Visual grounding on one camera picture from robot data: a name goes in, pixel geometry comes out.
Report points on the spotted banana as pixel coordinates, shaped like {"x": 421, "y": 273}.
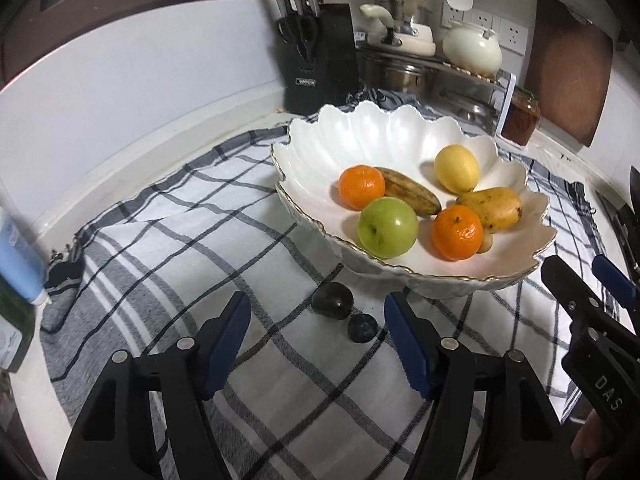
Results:
{"x": 410, "y": 192}

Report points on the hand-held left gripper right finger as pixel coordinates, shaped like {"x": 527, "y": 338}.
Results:
{"x": 407, "y": 350}

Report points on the orange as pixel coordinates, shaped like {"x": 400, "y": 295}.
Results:
{"x": 361, "y": 187}
{"x": 457, "y": 232}

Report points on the white blue pump bottle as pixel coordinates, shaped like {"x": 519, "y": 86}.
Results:
{"x": 20, "y": 260}

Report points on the person's right hand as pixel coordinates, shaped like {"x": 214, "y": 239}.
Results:
{"x": 585, "y": 445}

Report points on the white wall outlet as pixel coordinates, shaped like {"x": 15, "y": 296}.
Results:
{"x": 447, "y": 17}
{"x": 482, "y": 19}
{"x": 511, "y": 35}

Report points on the yellow lemon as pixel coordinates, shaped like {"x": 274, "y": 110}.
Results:
{"x": 456, "y": 169}

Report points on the grey white checked cloth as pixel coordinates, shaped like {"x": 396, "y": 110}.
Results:
{"x": 300, "y": 410}

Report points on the glass jar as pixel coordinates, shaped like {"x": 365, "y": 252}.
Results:
{"x": 520, "y": 120}

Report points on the white teapot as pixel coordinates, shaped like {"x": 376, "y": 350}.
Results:
{"x": 470, "y": 50}

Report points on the large dark plum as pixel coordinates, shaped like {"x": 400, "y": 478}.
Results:
{"x": 331, "y": 301}

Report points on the yellow mango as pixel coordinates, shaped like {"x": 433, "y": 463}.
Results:
{"x": 495, "y": 207}

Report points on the white scalloped bowl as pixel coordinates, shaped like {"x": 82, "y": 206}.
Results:
{"x": 380, "y": 130}

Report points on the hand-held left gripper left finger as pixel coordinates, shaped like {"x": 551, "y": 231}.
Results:
{"x": 227, "y": 345}

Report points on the steel kitchen rack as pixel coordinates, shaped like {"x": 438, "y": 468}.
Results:
{"x": 506, "y": 105}

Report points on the brown cutting board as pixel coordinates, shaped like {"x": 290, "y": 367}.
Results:
{"x": 570, "y": 70}

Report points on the black kitchen scissors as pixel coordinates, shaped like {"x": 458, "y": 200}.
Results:
{"x": 305, "y": 35}

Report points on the steel bowl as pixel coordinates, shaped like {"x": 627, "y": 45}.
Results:
{"x": 470, "y": 107}

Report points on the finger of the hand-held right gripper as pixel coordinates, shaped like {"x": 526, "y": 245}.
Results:
{"x": 562, "y": 282}
{"x": 617, "y": 282}

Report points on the steel pot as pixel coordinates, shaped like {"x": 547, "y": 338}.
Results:
{"x": 395, "y": 77}

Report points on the black knife block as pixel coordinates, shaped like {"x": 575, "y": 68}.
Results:
{"x": 320, "y": 85}

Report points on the green dish soap bottle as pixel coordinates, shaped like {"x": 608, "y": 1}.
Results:
{"x": 12, "y": 330}

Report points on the small brown round fruit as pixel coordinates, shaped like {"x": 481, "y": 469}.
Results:
{"x": 486, "y": 244}

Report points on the cream saucepan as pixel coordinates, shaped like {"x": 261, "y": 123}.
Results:
{"x": 412, "y": 42}

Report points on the small dark plum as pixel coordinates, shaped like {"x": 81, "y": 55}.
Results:
{"x": 362, "y": 328}

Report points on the green apple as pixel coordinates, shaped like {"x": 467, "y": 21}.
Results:
{"x": 387, "y": 227}

